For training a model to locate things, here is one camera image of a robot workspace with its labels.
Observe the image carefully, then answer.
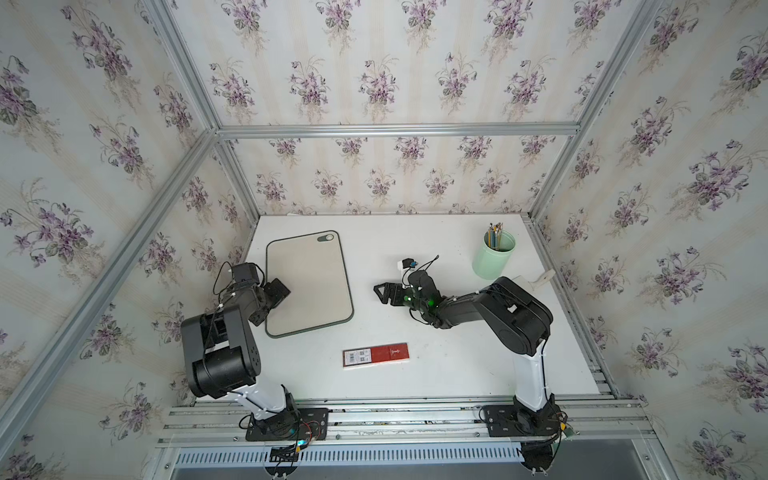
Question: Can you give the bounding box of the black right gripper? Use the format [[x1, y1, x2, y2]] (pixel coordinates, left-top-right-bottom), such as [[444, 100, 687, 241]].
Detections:
[[370, 284, 426, 315]]

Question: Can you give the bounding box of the beige green-rimmed cutting board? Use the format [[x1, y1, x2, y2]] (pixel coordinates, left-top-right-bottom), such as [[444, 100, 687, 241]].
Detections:
[[265, 230, 354, 338]]

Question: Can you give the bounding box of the mint green pencil cup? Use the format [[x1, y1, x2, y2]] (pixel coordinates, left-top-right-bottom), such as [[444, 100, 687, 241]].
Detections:
[[472, 231, 517, 280]]

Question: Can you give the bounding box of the white cleaver knife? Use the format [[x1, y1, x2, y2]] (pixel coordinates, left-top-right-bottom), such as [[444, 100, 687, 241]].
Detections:
[[513, 269, 555, 294]]

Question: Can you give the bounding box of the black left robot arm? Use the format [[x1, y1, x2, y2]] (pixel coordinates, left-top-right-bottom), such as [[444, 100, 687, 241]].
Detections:
[[180, 280, 301, 433]]

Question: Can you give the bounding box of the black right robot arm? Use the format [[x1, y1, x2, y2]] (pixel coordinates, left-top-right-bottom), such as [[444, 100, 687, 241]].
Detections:
[[373, 270, 554, 412]]

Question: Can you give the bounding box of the red rectangular box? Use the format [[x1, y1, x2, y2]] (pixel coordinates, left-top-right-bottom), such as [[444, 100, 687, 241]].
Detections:
[[342, 343, 410, 369]]

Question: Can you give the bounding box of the coloured pencils bundle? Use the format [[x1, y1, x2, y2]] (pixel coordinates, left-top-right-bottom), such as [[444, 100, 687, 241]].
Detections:
[[485, 223, 503, 251]]

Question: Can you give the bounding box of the white vented strip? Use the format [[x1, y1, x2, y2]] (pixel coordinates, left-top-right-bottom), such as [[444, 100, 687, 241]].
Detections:
[[173, 442, 523, 469]]

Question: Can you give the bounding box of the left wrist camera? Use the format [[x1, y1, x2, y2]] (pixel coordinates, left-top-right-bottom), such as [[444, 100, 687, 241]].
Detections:
[[231, 262, 263, 286]]

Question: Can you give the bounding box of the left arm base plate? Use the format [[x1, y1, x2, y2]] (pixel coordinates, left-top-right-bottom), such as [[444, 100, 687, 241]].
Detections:
[[242, 408, 330, 445]]

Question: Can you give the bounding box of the aluminium mounting rail frame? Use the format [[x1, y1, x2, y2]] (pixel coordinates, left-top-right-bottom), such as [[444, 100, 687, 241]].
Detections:
[[156, 395, 656, 447]]

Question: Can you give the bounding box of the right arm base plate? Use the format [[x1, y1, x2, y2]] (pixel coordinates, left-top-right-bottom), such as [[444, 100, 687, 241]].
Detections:
[[479, 404, 568, 438]]

